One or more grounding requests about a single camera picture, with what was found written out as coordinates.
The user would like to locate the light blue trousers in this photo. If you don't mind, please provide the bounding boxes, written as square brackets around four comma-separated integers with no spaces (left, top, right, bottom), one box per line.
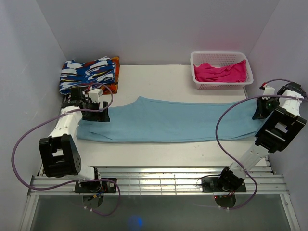
[77,97,263,143]

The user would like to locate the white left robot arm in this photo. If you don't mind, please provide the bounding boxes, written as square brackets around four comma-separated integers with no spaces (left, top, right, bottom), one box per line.
[38,87,110,192]

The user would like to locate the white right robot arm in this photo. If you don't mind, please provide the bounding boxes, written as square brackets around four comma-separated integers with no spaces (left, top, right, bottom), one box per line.
[217,82,307,191]

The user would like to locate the orange folded trousers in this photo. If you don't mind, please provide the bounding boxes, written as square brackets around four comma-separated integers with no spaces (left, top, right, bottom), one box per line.
[103,56,120,94]

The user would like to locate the blue white patterned folded trousers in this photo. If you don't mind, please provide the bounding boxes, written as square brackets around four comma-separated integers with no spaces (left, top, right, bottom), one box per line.
[59,56,114,95]

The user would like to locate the pink trousers in basket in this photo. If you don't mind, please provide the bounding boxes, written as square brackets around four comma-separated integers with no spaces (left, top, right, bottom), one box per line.
[194,60,247,83]

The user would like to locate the white plastic basket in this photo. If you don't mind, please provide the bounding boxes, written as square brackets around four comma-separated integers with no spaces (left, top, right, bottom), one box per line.
[190,51,254,90]

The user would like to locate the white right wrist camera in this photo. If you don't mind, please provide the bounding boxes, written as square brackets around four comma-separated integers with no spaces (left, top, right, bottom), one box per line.
[260,82,275,100]

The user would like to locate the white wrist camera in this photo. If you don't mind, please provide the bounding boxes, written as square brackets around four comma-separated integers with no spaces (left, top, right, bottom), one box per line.
[260,82,275,100]
[88,88,103,103]

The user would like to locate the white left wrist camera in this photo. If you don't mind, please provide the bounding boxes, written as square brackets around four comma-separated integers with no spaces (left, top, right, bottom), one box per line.
[88,88,103,103]

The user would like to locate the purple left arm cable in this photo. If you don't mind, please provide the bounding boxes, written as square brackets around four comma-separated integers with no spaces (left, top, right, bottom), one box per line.
[11,82,121,216]

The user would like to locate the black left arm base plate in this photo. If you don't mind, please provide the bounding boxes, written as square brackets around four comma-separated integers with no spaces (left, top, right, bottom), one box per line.
[74,178,117,194]

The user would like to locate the aluminium table edge rail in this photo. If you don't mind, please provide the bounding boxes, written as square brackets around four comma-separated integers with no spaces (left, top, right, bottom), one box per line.
[27,166,300,231]

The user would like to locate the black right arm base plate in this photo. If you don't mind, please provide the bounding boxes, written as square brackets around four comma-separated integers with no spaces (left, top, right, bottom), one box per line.
[199,175,246,193]

